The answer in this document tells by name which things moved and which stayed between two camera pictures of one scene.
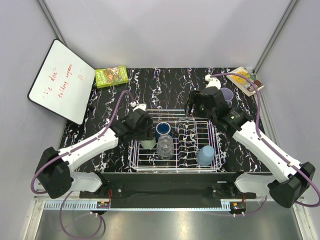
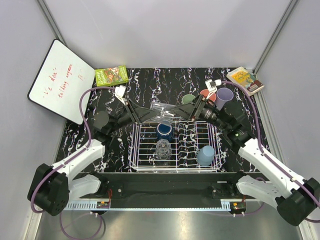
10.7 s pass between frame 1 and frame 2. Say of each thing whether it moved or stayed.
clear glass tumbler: moved
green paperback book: stayed
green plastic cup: moved
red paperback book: stayed
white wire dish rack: stayed
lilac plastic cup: stayed
